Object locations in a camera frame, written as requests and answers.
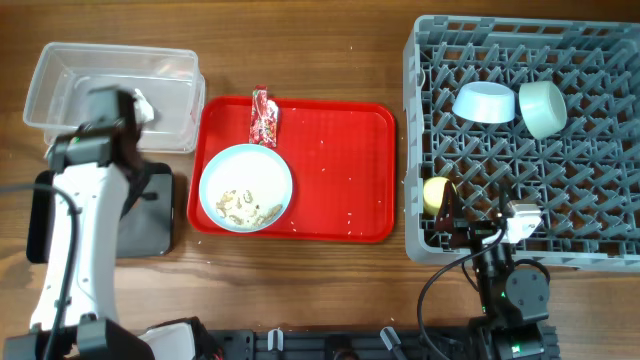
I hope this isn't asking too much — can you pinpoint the red snack wrapper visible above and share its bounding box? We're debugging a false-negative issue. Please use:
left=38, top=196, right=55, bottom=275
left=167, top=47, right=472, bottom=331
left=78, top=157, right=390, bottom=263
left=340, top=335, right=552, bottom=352
left=249, top=85, right=279, bottom=149

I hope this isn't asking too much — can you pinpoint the light blue plate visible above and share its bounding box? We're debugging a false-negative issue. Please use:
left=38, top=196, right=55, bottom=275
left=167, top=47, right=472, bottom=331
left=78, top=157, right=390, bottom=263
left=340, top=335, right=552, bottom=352
left=197, top=144, right=294, bottom=233

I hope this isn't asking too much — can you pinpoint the light blue bowl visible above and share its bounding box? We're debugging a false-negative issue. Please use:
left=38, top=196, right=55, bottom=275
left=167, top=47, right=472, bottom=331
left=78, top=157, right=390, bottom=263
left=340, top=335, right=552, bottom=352
left=452, top=81, right=515, bottom=124

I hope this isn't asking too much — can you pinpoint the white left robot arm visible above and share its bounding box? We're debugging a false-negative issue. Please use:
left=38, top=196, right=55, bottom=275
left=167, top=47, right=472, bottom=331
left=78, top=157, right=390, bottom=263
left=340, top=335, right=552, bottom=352
left=1, top=86, right=216, bottom=359

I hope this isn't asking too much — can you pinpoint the red plastic tray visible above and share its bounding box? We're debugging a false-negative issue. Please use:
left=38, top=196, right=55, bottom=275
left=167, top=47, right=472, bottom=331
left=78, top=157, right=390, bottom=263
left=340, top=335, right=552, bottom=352
left=186, top=95, right=397, bottom=244

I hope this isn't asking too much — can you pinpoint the grey dishwasher rack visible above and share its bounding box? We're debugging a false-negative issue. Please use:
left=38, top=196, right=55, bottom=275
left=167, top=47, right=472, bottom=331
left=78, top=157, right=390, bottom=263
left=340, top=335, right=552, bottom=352
left=403, top=15, right=639, bottom=272

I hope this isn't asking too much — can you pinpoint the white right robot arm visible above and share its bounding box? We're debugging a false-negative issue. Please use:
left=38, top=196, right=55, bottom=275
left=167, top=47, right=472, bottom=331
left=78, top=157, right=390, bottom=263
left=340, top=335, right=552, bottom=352
left=435, top=181, right=557, bottom=359

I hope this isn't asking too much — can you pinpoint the mint green bowl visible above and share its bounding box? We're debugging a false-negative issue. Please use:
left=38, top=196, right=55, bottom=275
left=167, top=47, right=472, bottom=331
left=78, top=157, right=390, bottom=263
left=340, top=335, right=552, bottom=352
left=518, top=81, right=568, bottom=140

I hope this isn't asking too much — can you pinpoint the yellow plastic cup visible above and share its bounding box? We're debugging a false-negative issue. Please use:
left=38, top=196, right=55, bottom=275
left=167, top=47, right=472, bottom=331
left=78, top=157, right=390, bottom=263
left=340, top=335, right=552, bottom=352
left=423, top=177, right=450, bottom=216

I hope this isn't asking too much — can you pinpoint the clear plastic bin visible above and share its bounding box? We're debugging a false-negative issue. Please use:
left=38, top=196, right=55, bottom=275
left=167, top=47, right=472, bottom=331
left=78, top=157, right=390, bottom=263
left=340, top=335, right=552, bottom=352
left=23, top=42, right=206, bottom=153

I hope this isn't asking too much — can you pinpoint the white tissue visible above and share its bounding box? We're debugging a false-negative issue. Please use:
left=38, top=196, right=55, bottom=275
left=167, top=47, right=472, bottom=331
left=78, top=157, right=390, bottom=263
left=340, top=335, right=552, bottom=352
left=133, top=88, right=155, bottom=124

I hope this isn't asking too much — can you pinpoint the black plastic bin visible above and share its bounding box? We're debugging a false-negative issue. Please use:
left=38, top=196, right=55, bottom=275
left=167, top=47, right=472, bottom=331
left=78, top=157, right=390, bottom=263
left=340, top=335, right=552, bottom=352
left=26, top=162, right=174, bottom=264

